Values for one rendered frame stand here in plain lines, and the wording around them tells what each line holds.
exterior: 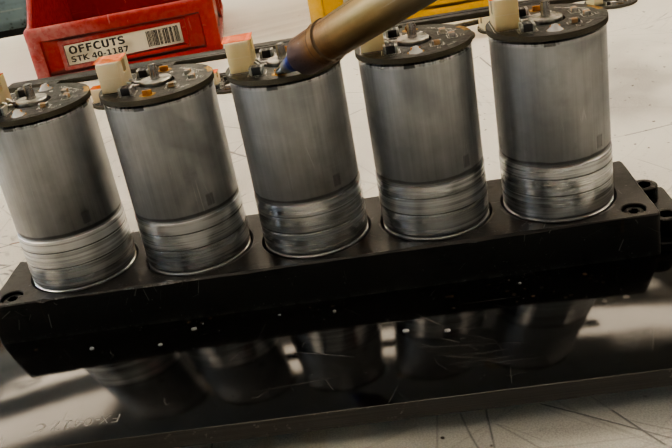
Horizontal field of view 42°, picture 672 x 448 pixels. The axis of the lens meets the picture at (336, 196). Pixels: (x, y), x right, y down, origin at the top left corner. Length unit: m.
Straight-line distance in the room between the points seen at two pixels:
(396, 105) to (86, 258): 0.08
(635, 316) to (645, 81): 0.17
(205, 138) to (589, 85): 0.08
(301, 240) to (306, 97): 0.03
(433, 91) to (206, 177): 0.05
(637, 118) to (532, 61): 0.13
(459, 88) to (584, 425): 0.07
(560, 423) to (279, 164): 0.08
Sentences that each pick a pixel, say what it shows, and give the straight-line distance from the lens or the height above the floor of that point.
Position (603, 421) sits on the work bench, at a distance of 0.17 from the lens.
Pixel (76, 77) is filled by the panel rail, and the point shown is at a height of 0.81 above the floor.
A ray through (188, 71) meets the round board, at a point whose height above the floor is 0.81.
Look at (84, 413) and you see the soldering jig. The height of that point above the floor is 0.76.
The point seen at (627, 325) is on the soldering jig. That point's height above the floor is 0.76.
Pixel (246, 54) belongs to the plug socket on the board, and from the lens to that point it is 0.18.
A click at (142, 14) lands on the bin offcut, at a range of 0.47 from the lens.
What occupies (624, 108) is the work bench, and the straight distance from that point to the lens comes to 0.31.
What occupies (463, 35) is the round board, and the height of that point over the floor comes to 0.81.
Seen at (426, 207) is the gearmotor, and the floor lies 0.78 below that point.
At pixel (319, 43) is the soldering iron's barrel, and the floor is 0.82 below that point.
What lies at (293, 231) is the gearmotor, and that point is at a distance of 0.19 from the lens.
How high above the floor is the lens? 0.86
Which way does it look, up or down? 24 degrees down
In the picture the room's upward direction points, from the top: 10 degrees counter-clockwise
